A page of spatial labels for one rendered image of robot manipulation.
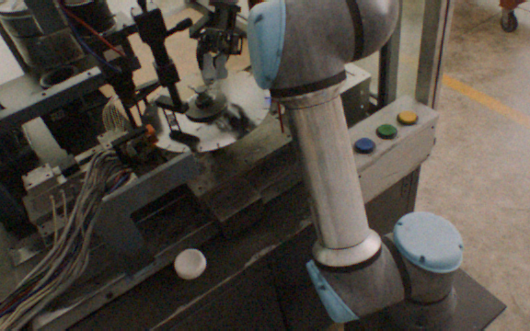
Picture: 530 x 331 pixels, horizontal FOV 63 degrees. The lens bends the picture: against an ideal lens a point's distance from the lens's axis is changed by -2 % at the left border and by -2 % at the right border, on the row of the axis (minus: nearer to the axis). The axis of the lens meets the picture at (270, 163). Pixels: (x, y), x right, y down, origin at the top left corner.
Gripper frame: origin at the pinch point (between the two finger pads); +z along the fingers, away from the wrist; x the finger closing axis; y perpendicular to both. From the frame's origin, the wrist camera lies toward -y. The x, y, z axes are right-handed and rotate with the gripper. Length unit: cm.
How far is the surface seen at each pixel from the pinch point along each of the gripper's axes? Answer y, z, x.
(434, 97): 36, -6, 43
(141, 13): 10.5, -15.4, -23.3
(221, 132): 12.4, 8.8, -2.9
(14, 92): -95, 24, -29
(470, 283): 65, 27, 28
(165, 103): 1.9, 4.4, -12.5
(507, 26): -42, -37, 239
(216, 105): 4.7, 4.2, -0.1
